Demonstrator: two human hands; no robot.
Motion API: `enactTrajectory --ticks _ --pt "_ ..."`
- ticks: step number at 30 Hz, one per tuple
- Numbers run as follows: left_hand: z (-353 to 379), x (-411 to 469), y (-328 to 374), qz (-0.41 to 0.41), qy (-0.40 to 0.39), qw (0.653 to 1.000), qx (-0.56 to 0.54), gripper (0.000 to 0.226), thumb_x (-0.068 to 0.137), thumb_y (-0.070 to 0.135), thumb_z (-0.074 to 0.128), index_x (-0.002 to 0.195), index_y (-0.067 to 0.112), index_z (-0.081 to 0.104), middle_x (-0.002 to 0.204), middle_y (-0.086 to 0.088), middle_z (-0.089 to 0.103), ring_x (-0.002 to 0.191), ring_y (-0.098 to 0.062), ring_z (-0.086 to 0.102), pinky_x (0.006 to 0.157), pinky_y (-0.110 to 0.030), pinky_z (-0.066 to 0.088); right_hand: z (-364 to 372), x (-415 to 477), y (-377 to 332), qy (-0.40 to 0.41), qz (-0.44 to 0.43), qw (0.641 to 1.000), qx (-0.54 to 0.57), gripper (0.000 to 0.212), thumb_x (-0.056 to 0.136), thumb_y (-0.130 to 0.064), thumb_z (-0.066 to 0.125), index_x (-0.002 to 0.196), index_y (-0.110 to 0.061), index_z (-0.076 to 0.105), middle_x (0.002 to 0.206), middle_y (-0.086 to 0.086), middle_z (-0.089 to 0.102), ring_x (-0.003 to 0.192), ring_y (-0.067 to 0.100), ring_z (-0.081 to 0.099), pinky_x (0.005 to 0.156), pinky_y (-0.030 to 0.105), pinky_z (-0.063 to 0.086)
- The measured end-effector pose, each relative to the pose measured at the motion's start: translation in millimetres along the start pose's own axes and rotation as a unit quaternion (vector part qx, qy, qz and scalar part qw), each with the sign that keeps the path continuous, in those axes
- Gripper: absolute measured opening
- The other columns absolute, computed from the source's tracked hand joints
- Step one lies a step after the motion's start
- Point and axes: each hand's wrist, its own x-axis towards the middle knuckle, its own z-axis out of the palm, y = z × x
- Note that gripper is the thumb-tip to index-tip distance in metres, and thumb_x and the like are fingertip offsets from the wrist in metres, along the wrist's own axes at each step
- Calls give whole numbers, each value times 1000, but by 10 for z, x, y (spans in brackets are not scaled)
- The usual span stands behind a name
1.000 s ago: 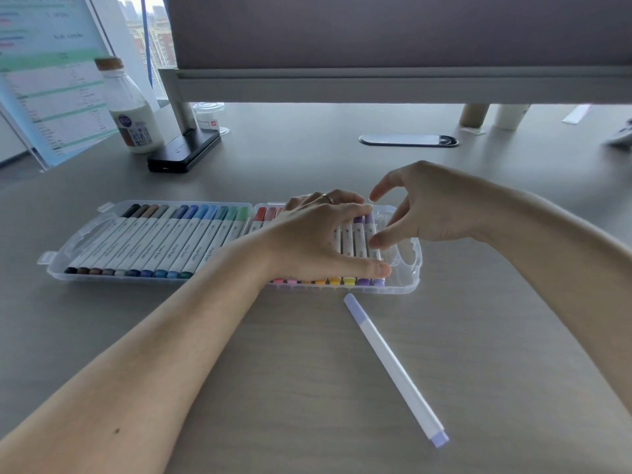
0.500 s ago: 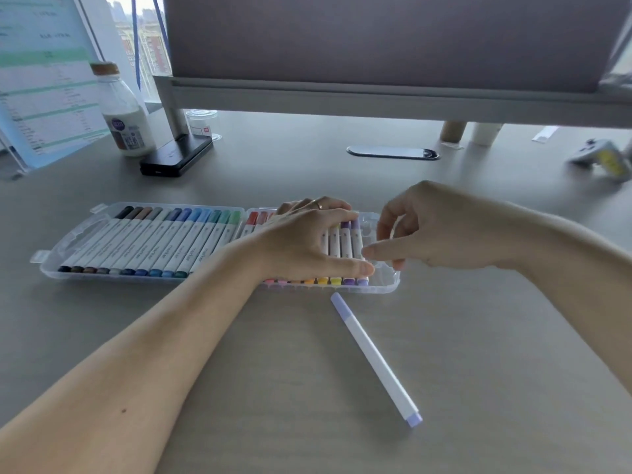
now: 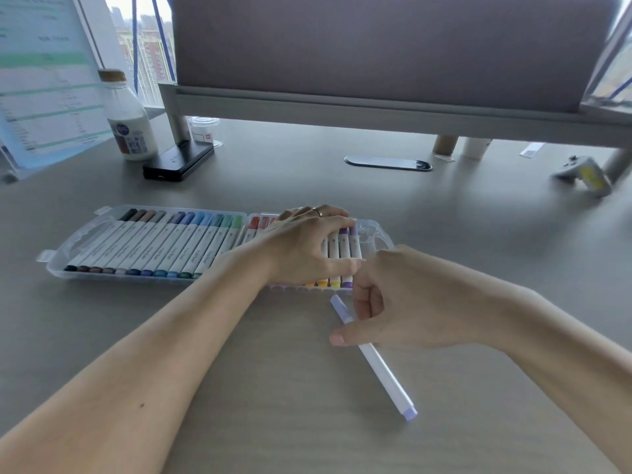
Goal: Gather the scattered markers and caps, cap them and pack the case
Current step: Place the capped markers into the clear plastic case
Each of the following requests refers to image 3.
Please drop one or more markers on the small white sachet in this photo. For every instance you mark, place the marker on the small white sachet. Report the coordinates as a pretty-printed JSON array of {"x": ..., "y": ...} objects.
[{"x": 444, "y": 157}]

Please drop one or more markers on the white milk bottle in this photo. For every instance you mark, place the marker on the white milk bottle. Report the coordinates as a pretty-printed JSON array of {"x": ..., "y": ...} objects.
[{"x": 131, "y": 128}]

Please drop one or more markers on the blue marker cap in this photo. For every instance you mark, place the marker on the blue marker cap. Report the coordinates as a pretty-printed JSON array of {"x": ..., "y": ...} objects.
[{"x": 188, "y": 218}]

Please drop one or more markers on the small clear jar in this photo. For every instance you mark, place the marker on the small clear jar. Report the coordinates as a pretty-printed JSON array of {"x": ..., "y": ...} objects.
[{"x": 205, "y": 130}]

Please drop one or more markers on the person's left hand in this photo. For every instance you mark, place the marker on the person's left hand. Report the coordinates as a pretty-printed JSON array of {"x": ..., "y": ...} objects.
[{"x": 296, "y": 246}]

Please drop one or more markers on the grey desk shelf riser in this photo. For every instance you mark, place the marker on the grey desk shelf riser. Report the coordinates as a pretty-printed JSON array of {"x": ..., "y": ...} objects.
[{"x": 395, "y": 115}]

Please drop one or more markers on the mint-ended white marker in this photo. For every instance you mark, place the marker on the mint-ended white marker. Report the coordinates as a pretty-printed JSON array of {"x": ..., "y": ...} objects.
[{"x": 213, "y": 246}]

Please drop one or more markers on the dusty-pink-ended white marker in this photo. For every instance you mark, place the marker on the dusty-pink-ended white marker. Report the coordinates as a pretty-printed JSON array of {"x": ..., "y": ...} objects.
[{"x": 252, "y": 229}]

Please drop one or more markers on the periwinkle-ended white marker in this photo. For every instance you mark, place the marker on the periwinkle-ended white marker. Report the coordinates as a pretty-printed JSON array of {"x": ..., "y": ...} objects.
[{"x": 382, "y": 370}]

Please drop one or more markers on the person's right hand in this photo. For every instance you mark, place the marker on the person's right hand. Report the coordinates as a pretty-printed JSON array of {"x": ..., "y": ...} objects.
[{"x": 429, "y": 306}]

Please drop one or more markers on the clear plastic marker case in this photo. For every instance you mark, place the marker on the clear plastic marker case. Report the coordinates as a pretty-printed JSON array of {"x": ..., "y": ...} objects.
[{"x": 377, "y": 236}]

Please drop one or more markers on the blue-ended white marker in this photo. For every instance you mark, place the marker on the blue-ended white marker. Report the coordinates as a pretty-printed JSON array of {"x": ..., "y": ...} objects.
[{"x": 168, "y": 244}]

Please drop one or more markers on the person's left forearm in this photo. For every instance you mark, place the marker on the person's left forearm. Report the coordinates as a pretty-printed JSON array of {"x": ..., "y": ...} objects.
[{"x": 123, "y": 394}]

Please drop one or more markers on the grey desk divider shelf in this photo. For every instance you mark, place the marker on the grey desk divider shelf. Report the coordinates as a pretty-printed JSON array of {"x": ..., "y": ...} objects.
[{"x": 385, "y": 44}]

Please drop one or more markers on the white paper cup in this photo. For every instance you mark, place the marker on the white paper cup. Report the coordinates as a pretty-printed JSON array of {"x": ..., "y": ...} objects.
[{"x": 476, "y": 149}]

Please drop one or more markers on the black rectangular power bank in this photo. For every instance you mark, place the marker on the black rectangular power bank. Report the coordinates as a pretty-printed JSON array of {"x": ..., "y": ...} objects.
[{"x": 179, "y": 161}]

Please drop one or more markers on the black-ended white marker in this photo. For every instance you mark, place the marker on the black-ended white marker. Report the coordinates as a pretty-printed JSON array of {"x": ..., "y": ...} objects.
[{"x": 100, "y": 240}]

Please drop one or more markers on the periwinkle marker cap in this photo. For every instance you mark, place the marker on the periwinkle marker cap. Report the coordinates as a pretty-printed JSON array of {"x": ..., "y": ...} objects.
[{"x": 341, "y": 309}]

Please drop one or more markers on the white and yellow controller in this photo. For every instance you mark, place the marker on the white and yellow controller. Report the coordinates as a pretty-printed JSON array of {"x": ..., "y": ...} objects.
[{"x": 585, "y": 175}]

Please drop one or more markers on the navy-ended white marker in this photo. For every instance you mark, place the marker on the navy-ended white marker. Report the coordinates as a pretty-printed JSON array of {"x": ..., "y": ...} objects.
[{"x": 156, "y": 244}]

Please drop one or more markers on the crimson-ended white marker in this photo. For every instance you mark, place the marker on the crimson-ended white marker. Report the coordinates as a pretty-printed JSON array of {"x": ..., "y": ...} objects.
[{"x": 264, "y": 226}]

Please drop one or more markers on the sky-blue marker cap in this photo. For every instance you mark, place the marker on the sky-blue marker cap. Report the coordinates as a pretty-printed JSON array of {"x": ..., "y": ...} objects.
[
  {"x": 198, "y": 219},
  {"x": 208, "y": 220}
]

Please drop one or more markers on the tan-ended white marker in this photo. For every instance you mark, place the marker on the tan-ended white marker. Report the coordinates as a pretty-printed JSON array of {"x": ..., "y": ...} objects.
[{"x": 123, "y": 241}]

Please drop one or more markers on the person's right forearm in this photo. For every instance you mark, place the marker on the person's right forearm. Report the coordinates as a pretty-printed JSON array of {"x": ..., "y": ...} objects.
[{"x": 573, "y": 360}]

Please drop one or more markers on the white paper slip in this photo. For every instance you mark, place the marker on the white paper slip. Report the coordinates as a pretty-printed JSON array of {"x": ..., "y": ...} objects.
[{"x": 531, "y": 150}]

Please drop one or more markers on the brown paper cup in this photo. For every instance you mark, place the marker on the brown paper cup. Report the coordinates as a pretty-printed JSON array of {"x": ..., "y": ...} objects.
[{"x": 446, "y": 145}]

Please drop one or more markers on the mint marker cap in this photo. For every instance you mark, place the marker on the mint marker cap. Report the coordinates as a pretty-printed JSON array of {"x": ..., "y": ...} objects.
[{"x": 227, "y": 222}]

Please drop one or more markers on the sky-blue-ended white marker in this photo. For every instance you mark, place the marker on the sky-blue-ended white marker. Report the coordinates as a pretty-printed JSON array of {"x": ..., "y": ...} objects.
[
  {"x": 179, "y": 245},
  {"x": 191, "y": 245}
]

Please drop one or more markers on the brown-ended white marker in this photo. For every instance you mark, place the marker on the brown-ended white marker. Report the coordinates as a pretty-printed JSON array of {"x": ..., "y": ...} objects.
[{"x": 112, "y": 240}]

